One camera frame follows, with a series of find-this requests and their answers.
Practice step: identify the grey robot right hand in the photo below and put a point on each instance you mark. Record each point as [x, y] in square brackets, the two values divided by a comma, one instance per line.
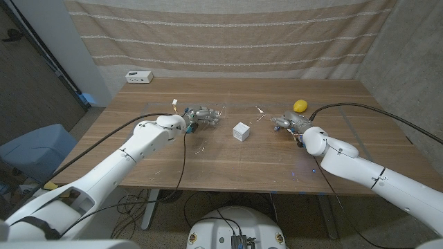
[297, 121]

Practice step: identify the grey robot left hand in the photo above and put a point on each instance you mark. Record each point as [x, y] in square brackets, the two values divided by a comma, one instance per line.
[202, 115]

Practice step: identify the clear cellophane sheet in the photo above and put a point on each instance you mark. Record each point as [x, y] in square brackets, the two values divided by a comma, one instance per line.
[214, 152]

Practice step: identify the white block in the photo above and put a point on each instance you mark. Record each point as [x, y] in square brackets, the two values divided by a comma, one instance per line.
[241, 132]

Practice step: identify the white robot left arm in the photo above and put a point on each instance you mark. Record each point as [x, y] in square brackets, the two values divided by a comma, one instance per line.
[114, 173]

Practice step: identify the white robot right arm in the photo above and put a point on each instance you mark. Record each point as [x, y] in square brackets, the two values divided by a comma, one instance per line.
[380, 176]

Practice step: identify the white power strip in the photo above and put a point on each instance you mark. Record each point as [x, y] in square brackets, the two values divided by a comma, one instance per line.
[139, 77]

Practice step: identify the beige striped backdrop cloth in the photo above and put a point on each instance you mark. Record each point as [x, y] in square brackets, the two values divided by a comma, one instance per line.
[228, 41]

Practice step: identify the grey table leg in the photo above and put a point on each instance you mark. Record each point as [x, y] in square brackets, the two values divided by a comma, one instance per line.
[328, 214]
[149, 211]

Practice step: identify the white robot torso base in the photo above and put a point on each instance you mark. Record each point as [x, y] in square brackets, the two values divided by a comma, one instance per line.
[235, 224]

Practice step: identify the small blue object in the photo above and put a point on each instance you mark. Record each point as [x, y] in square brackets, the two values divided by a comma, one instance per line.
[88, 98]

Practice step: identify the yellow floor item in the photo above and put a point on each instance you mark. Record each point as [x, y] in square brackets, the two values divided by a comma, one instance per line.
[51, 186]

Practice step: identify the blue-grey upholstered seat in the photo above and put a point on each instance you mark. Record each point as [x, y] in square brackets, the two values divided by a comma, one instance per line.
[38, 148]

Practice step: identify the black door frame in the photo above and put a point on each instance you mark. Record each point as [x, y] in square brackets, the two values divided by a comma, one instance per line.
[45, 52]

